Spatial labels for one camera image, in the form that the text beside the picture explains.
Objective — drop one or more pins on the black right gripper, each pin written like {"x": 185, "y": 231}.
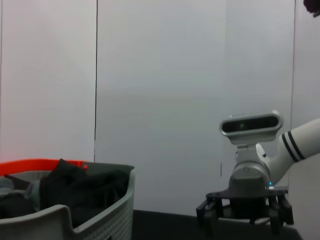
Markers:
{"x": 247, "y": 205}

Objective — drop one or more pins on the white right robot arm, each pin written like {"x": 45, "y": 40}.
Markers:
{"x": 295, "y": 147}

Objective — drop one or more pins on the grey perforated plastic storage box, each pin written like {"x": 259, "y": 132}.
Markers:
{"x": 105, "y": 220}

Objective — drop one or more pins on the black crumpled clothes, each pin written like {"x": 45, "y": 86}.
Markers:
{"x": 82, "y": 185}

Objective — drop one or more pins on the grey folded cloth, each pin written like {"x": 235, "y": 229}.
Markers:
{"x": 33, "y": 192}

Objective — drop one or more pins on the dark robot torso part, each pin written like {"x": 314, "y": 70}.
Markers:
{"x": 312, "y": 5}

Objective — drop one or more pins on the orange plastic bin rim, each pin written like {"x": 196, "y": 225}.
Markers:
{"x": 25, "y": 163}

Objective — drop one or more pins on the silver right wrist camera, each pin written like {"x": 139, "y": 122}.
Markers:
{"x": 250, "y": 126}

